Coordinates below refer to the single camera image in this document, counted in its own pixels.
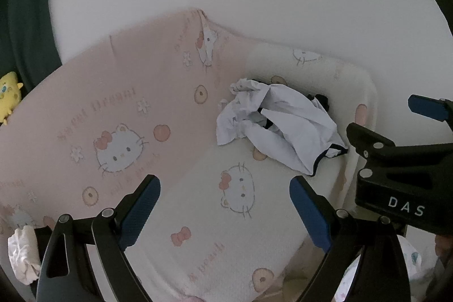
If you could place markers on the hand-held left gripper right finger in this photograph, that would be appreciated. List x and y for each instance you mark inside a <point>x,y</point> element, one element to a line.
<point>308,210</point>

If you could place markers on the dark green curtain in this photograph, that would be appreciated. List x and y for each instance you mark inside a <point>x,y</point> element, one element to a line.
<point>28,22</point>

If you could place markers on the pink white cat-print blanket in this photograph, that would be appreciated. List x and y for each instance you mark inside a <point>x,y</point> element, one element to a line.
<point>159,93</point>

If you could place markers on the white shirt with dark trim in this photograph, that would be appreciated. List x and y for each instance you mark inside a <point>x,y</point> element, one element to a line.
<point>293,125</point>

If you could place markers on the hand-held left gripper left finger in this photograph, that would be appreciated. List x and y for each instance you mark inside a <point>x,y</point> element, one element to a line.
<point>141,210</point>

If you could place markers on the yellow plush toy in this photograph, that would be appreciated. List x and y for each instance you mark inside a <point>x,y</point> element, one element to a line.
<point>9,93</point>

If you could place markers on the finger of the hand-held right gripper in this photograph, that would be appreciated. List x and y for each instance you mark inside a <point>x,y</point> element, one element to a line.
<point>382,151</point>
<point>424,106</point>

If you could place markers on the dark panel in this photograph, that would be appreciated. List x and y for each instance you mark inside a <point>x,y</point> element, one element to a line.
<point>442,4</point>

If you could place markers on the folded black garment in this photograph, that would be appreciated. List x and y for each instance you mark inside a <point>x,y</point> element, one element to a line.
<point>43,239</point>

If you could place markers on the cream folded cloth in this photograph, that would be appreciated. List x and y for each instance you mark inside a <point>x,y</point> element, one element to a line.
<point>21,252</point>

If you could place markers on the long black garment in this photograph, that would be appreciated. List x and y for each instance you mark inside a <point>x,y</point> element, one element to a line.
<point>320,100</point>

